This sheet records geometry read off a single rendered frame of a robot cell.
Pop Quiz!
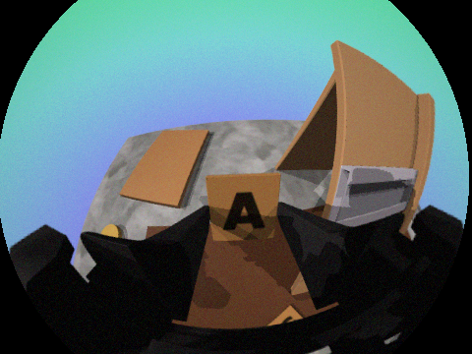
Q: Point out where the tan flat rectangular card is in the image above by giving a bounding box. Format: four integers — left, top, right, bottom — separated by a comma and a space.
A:
119, 130, 209, 208

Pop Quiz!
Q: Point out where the yellow round disc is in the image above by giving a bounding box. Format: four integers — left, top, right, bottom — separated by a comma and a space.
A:
101, 224, 122, 239

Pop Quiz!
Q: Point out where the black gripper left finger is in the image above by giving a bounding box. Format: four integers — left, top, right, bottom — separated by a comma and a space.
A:
80, 205, 211, 322

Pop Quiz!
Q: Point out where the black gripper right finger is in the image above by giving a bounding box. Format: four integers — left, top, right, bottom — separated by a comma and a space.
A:
276, 202, 405, 310

